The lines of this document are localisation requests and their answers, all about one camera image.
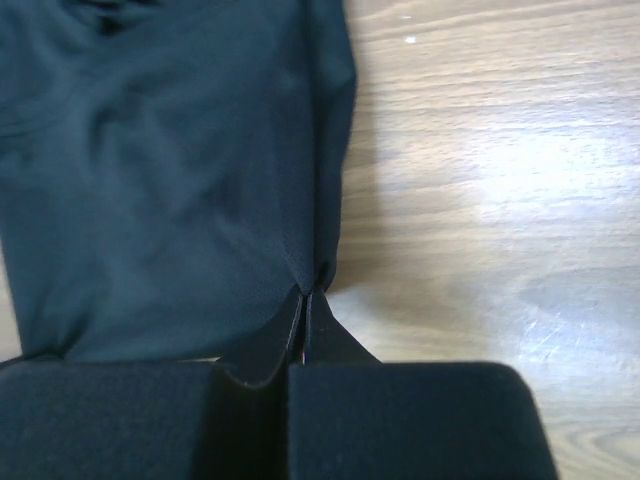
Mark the black t-shirt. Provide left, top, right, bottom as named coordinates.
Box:
left=1, top=1, right=356, bottom=362

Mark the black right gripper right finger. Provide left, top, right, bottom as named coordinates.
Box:
left=287, top=291, right=558, bottom=479

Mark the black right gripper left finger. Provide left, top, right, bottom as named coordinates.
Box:
left=1, top=291, right=305, bottom=479

